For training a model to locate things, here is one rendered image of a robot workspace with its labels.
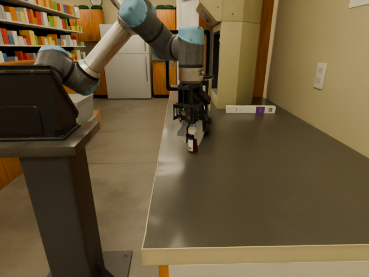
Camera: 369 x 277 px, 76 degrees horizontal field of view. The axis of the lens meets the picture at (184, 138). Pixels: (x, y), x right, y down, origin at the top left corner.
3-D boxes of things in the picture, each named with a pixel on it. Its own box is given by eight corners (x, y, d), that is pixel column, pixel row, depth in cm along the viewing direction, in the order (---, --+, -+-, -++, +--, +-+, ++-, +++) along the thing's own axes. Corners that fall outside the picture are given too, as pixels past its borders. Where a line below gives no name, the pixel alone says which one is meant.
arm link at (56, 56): (26, 72, 99) (34, 49, 105) (57, 89, 108) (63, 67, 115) (40, 58, 93) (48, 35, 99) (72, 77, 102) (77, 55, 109)
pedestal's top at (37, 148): (-12, 158, 87) (-16, 148, 86) (34, 129, 117) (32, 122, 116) (76, 156, 89) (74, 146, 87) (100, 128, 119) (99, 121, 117)
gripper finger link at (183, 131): (172, 144, 80) (175, 119, 76) (180, 139, 85) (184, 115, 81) (180, 148, 79) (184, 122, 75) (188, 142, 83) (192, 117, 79)
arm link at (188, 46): (190, 28, 73) (210, 26, 67) (189, 65, 77) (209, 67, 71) (170, 27, 68) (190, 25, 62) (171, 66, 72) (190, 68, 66)
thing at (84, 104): (96, 115, 357) (94, 93, 345) (82, 127, 300) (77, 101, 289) (69, 115, 356) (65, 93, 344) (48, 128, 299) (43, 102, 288)
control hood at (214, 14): (213, 26, 154) (213, 9, 150) (221, 21, 123) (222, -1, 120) (195, 26, 153) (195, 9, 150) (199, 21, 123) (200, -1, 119)
